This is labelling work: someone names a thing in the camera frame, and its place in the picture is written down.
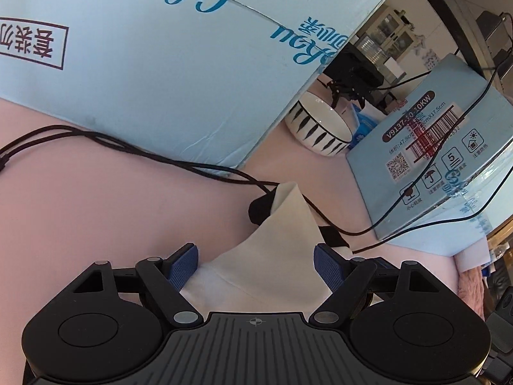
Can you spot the white and black garment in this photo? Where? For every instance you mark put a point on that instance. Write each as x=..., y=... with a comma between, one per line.
x=272, y=256

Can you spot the blue tissue pack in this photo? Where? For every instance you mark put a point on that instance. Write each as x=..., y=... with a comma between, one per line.
x=364, y=128

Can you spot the black robot claw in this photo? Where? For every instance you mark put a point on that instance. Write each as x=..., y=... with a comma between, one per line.
x=354, y=76

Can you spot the light blue box with barcode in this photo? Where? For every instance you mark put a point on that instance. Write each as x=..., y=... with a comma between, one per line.
x=441, y=148

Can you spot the glass door cabinet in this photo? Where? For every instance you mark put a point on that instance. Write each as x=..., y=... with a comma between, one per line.
x=386, y=36

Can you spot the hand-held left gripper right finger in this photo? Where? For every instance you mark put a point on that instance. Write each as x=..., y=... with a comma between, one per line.
x=326, y=266

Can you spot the large light blue cardboard box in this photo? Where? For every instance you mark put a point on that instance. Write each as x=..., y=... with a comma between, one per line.
x=160, y=68

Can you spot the pink knitted cloth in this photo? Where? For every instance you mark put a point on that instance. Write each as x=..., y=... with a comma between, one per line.
x=471, y=284

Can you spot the white bowl with black stripes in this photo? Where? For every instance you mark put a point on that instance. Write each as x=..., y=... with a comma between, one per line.
x=320, y=128

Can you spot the white paper sheet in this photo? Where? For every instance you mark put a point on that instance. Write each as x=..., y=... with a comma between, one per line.
x=471, y=258

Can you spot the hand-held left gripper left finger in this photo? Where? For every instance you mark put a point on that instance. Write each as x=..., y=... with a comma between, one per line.
x=184, y=266

